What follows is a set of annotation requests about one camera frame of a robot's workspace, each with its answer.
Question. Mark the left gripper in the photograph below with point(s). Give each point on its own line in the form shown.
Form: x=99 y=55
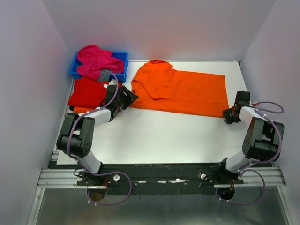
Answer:
x=130 y=98

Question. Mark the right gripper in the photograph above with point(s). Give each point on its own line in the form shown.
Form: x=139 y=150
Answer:
x=229 y=120

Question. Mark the orange t-shirt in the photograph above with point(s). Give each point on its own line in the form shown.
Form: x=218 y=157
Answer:
x=79 y=110
x=161 y=87

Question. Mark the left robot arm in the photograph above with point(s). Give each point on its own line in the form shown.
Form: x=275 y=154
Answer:
x=76 y=135

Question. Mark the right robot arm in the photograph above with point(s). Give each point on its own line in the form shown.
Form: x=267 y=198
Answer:
x=262 y=143

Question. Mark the grey garment in bin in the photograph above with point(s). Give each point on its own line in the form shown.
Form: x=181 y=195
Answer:
x=104 y=75

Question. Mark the folded red t-shirt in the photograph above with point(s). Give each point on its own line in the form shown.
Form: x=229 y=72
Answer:
x=88 y=93

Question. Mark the pink t-shirt in bin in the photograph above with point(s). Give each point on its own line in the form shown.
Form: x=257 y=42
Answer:
x=93 y=59

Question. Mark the folded orange t-shirt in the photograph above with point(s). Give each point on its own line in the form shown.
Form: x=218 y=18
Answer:
x=79 y=110

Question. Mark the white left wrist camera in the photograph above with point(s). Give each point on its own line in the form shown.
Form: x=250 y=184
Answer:
x=111 y=85

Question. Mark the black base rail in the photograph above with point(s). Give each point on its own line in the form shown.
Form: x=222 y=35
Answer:
x=159 y=179

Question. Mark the aluminium extrusion frame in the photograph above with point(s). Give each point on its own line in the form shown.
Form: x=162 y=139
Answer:
x=48 y=179

